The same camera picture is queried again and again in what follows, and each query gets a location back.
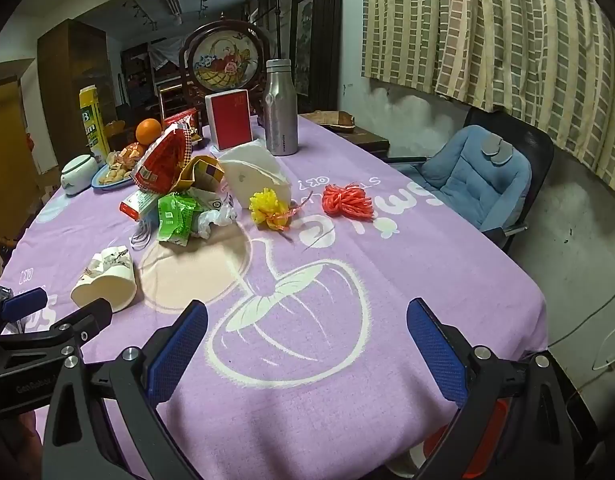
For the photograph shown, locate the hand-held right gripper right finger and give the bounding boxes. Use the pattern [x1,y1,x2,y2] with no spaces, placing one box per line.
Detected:
[406,298,595,480]

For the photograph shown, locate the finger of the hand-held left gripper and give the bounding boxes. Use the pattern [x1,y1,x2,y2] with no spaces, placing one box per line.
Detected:
[0,285,48,333]
[0,297,113,361]

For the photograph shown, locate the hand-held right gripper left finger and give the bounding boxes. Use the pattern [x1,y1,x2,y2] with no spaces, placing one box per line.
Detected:
[42,300,208,480]

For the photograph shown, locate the crushed white paper cup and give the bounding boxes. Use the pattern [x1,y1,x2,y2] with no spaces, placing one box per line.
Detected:
[70,245,138,313]

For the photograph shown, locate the long red white carton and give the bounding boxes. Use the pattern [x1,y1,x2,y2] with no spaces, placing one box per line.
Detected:
[119,187,163,222]

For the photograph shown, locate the green plastic wrapper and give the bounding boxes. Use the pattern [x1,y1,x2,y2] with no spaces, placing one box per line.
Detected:
[158,192,203,244]

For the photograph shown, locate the red foil snack bag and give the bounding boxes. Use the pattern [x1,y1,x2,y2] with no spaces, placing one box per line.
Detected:
[130,125,193,196]

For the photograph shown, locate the orange red bucket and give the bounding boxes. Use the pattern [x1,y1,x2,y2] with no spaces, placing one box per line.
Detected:
[462,400,511,466]

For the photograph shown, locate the white elastic loops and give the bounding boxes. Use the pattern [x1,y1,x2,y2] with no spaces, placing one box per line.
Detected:
[131,220,161,250]

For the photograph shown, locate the blue oval plate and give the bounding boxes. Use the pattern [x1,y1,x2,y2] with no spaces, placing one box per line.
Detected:
[92,157,138,190]

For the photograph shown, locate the crumpled clear plastic wrap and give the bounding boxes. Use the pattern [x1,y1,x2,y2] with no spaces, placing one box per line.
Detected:
[190,200,238,238]

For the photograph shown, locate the white ceramic lidded jar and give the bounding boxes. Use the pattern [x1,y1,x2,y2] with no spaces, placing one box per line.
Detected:
[60,155,98,196]

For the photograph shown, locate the yellow ribbon pompom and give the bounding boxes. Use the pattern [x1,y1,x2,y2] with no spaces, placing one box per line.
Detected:
[248,187,301,233]

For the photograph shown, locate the blue seat cushion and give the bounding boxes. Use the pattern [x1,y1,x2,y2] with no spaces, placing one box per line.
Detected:
[420,125,533,233]

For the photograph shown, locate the yellow purple paper box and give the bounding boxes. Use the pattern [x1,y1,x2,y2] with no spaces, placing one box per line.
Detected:
[180,156,228,196]

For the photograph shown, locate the yellow green carton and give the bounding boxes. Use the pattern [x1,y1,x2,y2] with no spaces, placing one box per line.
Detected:
[79,85,111,163]

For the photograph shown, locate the orange fruit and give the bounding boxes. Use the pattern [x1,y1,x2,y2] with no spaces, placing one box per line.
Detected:
[136,118,163,147]

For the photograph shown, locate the red lion print snack bag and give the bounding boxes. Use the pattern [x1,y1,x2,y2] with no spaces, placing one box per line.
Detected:
[162,108,203,148]

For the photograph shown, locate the dark side table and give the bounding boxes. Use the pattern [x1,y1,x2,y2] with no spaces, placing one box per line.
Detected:
[337,127,391,156]

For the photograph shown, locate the black office chair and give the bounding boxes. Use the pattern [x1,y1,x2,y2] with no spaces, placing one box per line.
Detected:
[382,107,555,253]

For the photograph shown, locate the wooden cabinet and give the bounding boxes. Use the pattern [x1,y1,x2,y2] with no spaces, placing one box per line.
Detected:
[36,19,116,173]

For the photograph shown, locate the red and white box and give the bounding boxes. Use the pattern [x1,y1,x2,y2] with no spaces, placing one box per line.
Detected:
[205,89,254,152]

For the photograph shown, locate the stainless steel bottle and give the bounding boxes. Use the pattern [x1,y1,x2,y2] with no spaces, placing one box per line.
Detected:
[264,58,300,156]

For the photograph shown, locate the round framed fruit picture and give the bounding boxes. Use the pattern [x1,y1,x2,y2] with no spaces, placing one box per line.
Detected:
[180,12,272,106]

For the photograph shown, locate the beige checked curtain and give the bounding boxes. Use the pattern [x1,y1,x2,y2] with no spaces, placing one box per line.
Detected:
[361,0,615,193]

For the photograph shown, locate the dark framed painting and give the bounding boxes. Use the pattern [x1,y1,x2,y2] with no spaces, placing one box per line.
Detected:
[290,0,343,116]

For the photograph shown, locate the red plastic string bundle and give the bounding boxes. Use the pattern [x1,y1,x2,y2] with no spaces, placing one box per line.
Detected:
[321,182,375,221]

